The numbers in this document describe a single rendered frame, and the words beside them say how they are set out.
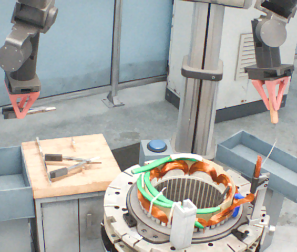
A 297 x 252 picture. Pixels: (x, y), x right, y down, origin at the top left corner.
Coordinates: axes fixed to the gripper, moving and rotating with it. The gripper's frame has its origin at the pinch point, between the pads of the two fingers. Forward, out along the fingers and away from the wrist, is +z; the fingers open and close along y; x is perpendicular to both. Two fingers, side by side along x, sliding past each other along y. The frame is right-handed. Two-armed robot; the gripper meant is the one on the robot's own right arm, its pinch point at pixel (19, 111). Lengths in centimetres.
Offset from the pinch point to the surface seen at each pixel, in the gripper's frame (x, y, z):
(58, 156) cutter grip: 7.0, 9.4, 6.2
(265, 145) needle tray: 58, 16, 5
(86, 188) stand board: 11.3, 17.3, 9.4
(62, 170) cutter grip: 6.4, 14.7, 5.9
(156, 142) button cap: 33.8, 4.2, 8.7
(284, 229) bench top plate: 71, 22, 31
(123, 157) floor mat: 97, -128, 114
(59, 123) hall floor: 74, -178, 120
